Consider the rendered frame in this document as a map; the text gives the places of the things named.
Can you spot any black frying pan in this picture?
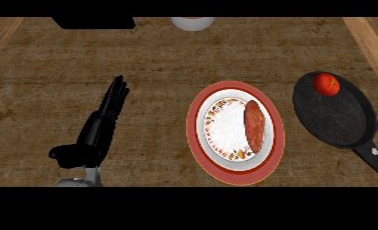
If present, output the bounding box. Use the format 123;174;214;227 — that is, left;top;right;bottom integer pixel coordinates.
291;71;378;174

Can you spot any red tomato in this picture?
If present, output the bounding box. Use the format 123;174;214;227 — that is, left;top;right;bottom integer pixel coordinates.
312;72;341;97

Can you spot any red-rimmed white plate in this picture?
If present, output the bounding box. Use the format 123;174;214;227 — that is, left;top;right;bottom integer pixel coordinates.
185;80;287;186

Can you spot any floral-rimmed white plate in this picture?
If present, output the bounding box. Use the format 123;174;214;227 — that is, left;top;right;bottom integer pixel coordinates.
202;97;263;162

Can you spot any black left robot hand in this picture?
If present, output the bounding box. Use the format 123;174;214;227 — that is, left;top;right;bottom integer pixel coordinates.
47;75;132;170

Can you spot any white round cup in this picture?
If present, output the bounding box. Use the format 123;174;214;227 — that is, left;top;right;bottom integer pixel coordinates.
170;17;217;32

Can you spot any black box appliance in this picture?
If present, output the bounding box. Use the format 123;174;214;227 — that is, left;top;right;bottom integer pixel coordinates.
50;17;138;30

